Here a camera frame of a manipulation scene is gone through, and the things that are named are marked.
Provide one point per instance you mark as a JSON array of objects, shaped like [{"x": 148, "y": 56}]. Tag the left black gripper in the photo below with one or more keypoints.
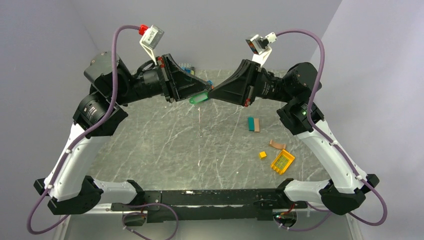
[{"x": 178, "y": 84}]

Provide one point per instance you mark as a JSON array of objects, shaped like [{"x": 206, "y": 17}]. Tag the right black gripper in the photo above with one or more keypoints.
[{"x": 242, "y": 89}]

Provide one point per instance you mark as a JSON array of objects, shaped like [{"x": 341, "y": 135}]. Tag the green key tag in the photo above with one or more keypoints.
[{"x": 201, "y": 97}]

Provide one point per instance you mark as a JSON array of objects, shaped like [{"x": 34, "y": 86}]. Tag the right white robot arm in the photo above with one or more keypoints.
[{"x": 348, "y": 185}]

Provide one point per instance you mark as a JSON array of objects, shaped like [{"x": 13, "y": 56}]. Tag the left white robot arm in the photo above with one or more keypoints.
[{"x": 70, "y": 189}]

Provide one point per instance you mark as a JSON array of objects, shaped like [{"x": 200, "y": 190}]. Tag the blue brick stack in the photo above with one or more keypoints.
[{"x": 187, "y": 67}]

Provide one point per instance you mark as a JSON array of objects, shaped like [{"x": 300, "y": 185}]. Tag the teal and tan brick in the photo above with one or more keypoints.
[{"x": 253, "y": 124}]

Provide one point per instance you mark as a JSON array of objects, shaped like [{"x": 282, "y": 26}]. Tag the tan curved brick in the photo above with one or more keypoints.
[{"x": 276, "y": 145}]

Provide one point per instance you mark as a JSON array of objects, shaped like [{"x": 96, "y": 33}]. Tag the small yellow brick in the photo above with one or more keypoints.
[{"x": 262, "y": 155}]

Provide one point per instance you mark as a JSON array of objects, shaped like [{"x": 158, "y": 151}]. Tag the yellow window brick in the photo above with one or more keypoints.
[{"x": 282, "y": 162}]

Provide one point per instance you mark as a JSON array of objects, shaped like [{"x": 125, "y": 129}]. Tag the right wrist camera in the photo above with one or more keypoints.
[{"x": 261, "y": 47}]

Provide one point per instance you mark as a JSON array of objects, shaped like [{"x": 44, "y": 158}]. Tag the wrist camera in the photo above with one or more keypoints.
[
  {"x": 261, "y": 47},
  {"x": 150, "y": 37}
]

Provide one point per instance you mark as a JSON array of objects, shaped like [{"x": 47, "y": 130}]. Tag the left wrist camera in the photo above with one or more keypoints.
[{"x": 150, "y": 37}]

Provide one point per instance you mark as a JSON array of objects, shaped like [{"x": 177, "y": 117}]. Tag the black base frame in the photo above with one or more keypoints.
[{"x": 261, "y": 204}]

